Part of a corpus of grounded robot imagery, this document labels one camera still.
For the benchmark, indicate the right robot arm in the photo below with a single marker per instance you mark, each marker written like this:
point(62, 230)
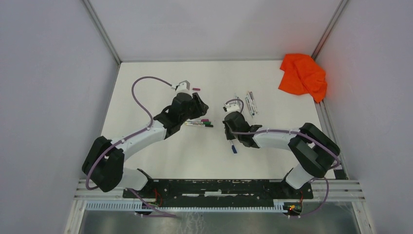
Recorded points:
point(315, 152)

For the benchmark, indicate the purple capped horizontal marker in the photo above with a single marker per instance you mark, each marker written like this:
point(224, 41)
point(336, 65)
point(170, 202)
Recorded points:
point(200, 120)

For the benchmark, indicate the blue capped marker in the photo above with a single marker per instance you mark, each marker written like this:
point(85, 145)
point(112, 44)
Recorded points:
point(233, 148)

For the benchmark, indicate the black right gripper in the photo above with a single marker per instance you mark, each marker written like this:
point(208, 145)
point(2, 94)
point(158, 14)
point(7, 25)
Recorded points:
point(228, 135)

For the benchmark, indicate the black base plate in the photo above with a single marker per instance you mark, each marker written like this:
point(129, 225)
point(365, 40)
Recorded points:
point(219, 192)

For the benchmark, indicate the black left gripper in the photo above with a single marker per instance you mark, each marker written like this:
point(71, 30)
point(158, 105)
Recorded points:
point(200, 109)

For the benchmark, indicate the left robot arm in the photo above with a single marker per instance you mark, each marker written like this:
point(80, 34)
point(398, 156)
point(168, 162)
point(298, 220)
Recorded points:
point(104, 164)

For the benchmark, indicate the orange cloth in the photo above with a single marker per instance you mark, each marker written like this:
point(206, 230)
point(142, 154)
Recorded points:
point(302, 75)

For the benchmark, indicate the yellow capped marker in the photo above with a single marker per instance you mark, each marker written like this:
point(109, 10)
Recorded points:
point(251, 103)

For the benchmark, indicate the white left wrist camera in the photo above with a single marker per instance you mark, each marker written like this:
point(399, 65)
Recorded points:
point(181, 87)

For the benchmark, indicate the green capped horizontal marker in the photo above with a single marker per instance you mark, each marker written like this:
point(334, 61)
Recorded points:
point(199, 122)

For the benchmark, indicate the aluminium frame rail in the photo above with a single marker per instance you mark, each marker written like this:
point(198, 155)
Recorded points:
point(339, 191)

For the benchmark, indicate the black capped horizontal marker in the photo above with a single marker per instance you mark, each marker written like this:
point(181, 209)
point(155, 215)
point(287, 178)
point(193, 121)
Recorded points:
point(199, 125)

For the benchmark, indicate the white slotted cable duct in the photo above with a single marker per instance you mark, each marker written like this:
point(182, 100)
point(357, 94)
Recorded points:
point(138, 206)

